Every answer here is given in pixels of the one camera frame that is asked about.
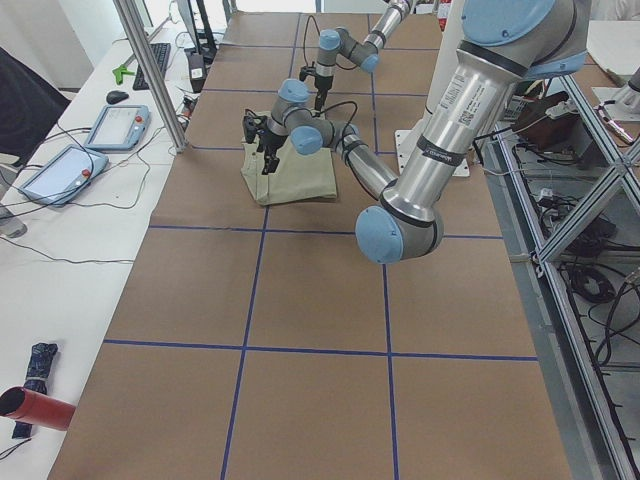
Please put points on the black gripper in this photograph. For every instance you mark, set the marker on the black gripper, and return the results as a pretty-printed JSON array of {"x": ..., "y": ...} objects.
[
  {"x": 320, "y": 85},
  {"x": 271, "y": 141}
]

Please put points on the olive green long-sleeve shirt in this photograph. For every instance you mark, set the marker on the olive green long-sleeve shirt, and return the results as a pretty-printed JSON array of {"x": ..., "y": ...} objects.
[{"x": 300, "y": 176}]

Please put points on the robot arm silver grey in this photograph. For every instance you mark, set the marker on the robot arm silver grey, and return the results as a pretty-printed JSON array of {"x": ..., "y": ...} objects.
[
  {"x": 364, "y": 55},
  {"x": 502, "y": 43}
]

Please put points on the far blue teach pendant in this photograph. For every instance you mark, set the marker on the far blue teach pendant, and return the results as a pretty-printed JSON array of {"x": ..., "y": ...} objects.
[{"x": 118, "y": 128}]

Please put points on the blue teach pendant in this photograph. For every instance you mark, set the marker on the blue teach pendant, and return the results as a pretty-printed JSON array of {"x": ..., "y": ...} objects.
[
  {"x": 118, "y": 128},
  {"x": 64, "y": 176}
]

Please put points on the black computer mouse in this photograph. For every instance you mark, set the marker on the black computer mouse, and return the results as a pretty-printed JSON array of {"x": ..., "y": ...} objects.
[{"x": 115, "y": 96}]

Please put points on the green plastic clamp tool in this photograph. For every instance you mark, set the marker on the green plastic clamp tool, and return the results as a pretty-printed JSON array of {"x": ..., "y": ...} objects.
[{"x": 121, "y": 72}]

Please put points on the near blue teach pendant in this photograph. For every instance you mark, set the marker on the near blue teach pendant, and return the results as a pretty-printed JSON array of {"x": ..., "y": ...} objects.
[{"x": 64, "y": 176}]

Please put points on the dark blue folded umbrella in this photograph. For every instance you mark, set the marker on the dark blue folded umbrella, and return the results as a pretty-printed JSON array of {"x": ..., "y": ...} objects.
[{"x": 37, "y": 373}]

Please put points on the red cylinder tube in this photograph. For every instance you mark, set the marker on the red cylinder tube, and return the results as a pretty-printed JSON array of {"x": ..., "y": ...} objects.
[{"x": 35, "y": 408}]

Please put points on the grey aluminium camera post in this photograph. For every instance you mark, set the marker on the grey aluminium camera post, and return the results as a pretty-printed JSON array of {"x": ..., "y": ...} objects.
[{"x": 134, "y": 29}]

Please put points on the aluminium frame structure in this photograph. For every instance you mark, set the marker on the aluminium frame structure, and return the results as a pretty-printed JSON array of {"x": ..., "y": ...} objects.
[{"x": 571, "y": 216}]

